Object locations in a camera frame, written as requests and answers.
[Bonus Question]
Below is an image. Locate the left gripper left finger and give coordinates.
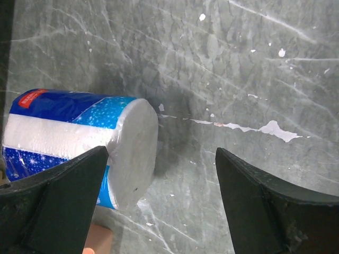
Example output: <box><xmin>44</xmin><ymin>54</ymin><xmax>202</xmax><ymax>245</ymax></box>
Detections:
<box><xmin>1</xmin><ymin>146</ymin><xmax>108</xmax><ymax>253</ymax></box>

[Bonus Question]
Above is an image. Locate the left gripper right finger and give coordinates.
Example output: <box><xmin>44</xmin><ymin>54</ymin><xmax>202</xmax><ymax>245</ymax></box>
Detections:
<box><xmin>215</xmin><ymin>148</ymin><xmax>338</xmax><ymax>253</ymax></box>

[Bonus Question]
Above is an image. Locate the white toilet roll blue wrapper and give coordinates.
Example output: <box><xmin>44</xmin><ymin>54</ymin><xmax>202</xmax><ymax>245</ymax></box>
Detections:
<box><xmin>2</xmin><ymin>88</ymin><xmax>158</xmax><ymax>210</ymax></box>

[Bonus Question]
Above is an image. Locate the orange plastic desk organizer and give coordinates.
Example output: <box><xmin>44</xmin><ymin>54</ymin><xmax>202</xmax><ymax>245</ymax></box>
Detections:
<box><xmin>82</xmin><ymin>224</ymin><xmax>113</xmax><ymax>254</ymax></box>

